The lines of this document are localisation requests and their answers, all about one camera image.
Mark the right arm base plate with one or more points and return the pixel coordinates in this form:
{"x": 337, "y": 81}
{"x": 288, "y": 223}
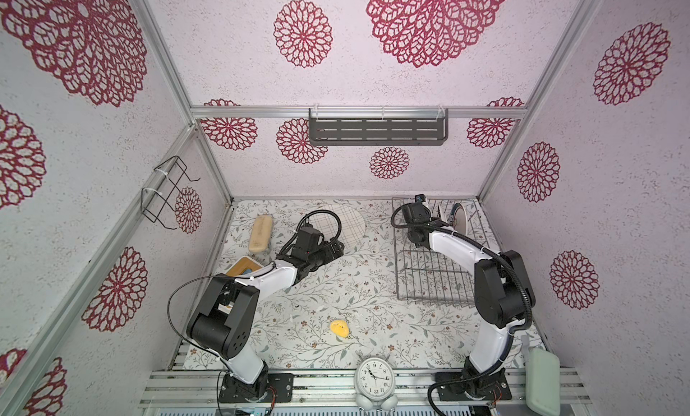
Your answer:
{"x": 492, "y": 388}

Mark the plaid beige plate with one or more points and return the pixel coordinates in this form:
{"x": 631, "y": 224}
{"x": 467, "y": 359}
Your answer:
{"x": 353, "y": 225}

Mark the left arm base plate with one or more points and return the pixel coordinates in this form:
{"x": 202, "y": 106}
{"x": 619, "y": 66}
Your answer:
{"x": 268, "y": 388}

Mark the yellow cheese toy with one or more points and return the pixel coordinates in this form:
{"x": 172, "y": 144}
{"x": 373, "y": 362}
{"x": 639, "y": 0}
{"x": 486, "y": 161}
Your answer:
{"x": 340, "y": 328}

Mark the pale green box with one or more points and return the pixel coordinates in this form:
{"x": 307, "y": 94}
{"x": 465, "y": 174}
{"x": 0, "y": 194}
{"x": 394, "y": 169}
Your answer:
{"x": 543, "y": 383}

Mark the black wire wall basket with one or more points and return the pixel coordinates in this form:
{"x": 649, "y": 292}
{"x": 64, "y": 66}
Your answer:
{"x": 155, "y": 201}

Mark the white alarm clock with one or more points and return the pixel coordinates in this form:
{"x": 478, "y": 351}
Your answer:
{"x": 374, "y": 383}

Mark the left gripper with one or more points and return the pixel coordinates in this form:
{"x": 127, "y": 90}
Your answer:
{"x": 331, "y": 255}

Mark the wire dish rack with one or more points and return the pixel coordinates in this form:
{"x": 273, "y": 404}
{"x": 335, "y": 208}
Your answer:
{"x": 426, "y": 277}

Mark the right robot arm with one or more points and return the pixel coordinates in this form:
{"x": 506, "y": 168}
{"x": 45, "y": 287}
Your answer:
{"x": 503, "y": 296}

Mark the yellow tray with blue item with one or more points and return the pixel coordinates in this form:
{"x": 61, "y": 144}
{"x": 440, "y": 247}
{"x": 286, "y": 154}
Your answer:
{"x": 245, "y": 265}

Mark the grey wall shelf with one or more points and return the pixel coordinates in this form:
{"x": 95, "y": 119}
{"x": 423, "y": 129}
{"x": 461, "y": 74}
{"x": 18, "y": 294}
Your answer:
{"x": 358, "y": 131}

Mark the dark rimmed plate in rack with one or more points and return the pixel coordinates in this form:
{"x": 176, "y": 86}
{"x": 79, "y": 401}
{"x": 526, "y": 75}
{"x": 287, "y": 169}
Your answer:
{"x": 455, "y": 218}

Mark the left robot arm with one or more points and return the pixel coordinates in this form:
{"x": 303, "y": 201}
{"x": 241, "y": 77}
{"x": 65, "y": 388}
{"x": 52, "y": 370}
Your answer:
{"x": 223, "y": 319}

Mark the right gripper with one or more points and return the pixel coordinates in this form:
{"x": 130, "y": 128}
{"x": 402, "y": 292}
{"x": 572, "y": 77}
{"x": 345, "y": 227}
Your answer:
{"x": 431, "y": 219}

